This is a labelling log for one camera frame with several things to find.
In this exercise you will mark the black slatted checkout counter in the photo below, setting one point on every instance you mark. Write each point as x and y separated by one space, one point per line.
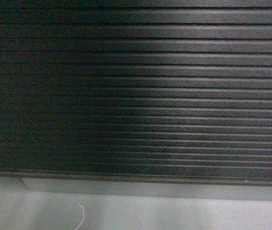
167 98

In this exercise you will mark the white thread on floor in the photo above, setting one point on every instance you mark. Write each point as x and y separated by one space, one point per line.
83 217

